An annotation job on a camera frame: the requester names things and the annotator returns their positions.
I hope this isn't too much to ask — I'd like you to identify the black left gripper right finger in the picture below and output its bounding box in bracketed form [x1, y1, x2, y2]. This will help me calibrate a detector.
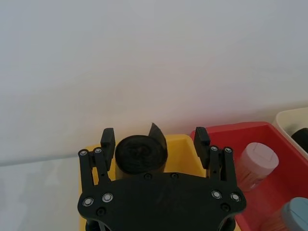
[193, 127, 242, 203]

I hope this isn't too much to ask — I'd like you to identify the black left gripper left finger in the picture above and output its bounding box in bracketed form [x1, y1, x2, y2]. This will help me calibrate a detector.
[77, 128, 116, 208]

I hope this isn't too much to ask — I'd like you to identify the yellow plastic bin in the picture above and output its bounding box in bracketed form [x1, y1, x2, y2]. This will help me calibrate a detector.
[78, 134, 207, 231]

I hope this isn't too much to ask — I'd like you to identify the red plastic bin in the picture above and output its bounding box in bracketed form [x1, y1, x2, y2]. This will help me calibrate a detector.
[190, 121, 308, 231]

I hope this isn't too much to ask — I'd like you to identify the black roll of plastic bags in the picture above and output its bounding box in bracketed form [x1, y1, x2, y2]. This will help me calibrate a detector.
[115, 122, 168, 181]

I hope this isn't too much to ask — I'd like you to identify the cream plastic bin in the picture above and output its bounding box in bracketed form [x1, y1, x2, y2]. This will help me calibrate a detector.
[272, 106, 308, 160]

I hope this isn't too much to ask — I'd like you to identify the black round object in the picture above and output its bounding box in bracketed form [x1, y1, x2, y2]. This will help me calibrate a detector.
[290, 127, 308, 154]

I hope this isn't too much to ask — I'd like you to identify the clear jar with blue-grey lid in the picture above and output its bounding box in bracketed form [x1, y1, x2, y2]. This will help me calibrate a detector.
[261, 197, 308, 231]

